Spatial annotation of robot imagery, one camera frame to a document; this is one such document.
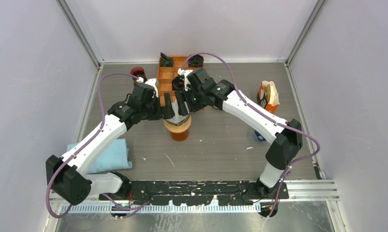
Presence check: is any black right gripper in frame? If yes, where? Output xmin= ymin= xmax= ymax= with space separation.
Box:
xmin=174 ymin=86 xmax=207 ymax=117

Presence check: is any clear grey ribbed dripper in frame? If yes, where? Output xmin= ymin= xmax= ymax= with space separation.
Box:
xmin=165 ymin=116 xmax=191 ymax=126

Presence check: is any wooden ring dripper stand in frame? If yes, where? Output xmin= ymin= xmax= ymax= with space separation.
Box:
xmin=164 ymin=116 xmax=192 ymax=133

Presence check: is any orange glass carafe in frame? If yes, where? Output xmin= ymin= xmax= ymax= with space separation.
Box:
xmin=170 ymin=130 xmax=189 ymax=142

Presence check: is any red black carafe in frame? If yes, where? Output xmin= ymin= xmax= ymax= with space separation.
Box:
xmin=130 ymin=66 xmax=147 ymax=80

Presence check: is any blue ribbed dripper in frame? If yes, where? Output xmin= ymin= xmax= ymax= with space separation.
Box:
xmin=254 ymin=131 xmax=266 ymax=142

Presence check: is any orange coffee filter box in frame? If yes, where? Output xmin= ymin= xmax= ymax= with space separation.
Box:
xmin=256 ymin=81 xmax=280 ymax=114

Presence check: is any white paper coffee filter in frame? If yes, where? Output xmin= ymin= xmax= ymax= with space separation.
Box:
xmin=166 ymin=114 xmax=190 ymax=126

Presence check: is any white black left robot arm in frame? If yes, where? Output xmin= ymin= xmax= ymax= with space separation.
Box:
xmin=45 ymin=84 xmax=175 ymax=205

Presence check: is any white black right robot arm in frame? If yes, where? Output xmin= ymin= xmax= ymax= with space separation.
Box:
xmin=175 ymin=68 xmax=303 ymax=199

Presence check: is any black dripper middle compartment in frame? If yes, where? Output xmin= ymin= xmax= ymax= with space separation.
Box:
xmin=171 ymin=75 xmax=184 ymax=91

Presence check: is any black dripper top-right compartment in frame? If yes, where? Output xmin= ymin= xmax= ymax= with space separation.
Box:
xmin=188 ymin=55 xmax=204 ymax=68

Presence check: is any black dripper top-left compartment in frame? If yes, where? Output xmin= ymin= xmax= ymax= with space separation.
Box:
xmin=159 ymin=52 xmax=174 ymax=67

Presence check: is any orange compartment tray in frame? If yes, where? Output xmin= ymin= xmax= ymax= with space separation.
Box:
xmin=157 ymin=56 xmax=187 ymax=107

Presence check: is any light blue folded cloth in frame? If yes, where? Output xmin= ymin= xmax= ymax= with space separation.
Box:
xmin=65 ymin=138 xmax=133 ymax=174

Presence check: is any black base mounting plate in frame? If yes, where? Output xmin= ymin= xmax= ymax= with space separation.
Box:
xmin=108 ymin=180 xmax=289 ymax=206

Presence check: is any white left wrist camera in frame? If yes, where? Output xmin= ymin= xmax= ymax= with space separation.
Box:
xmin=136 ymin=77 xmax=159 ymax=98

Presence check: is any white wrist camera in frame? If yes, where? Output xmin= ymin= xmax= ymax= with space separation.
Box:
xmin=178 ymin=69 xmax=193 ymax=91
xmin=136 ymin=77 xmax=159 ymax=98

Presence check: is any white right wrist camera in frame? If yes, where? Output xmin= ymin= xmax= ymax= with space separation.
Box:
xmin=178 ymin=69 xmax=193 ymax=91

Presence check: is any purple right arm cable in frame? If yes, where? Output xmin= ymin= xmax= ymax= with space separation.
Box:
xmin=180 ymin=52 xmax=321 ymax=221

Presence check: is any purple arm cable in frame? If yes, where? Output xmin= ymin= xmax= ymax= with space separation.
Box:
xmin=45 ymin=72 xmax=150 ymax=219
xmin=180 ymin=52 xmax=321 ymax=221

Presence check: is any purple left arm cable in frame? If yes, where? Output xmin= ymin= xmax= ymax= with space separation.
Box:
xmin=45 ymin=72 xmax=150 ymax=219

